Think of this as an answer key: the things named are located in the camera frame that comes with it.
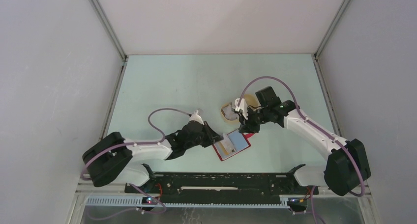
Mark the gold card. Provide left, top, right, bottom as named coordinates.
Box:
left=218, top=142, right=235, bottom=157

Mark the white credit card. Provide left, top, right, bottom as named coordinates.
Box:
left=220, top=134, right=236, bottom=155

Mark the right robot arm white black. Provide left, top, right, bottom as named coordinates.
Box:
left=232, top=86, right=371, bottom=196

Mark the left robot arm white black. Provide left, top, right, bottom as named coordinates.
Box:
left=82, top=121, right=223, bottom=193

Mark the beige oval tray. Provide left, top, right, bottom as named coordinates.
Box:
left=221, top=94, right=260, bottom=123

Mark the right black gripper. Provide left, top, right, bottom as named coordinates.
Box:
left=238, top=107, right=269, bottom=135

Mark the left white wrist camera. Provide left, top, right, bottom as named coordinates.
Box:
left=189, top=109, right=204, bottom=125

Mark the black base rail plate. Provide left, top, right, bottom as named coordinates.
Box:
left=140, top=172, right=312, bottom=204

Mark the white cable duct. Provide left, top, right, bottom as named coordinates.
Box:
left=85, top=196, right=289, bottom=208

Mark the red card holder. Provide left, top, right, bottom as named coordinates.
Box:
left=213, top=129, right=255, bottom=161

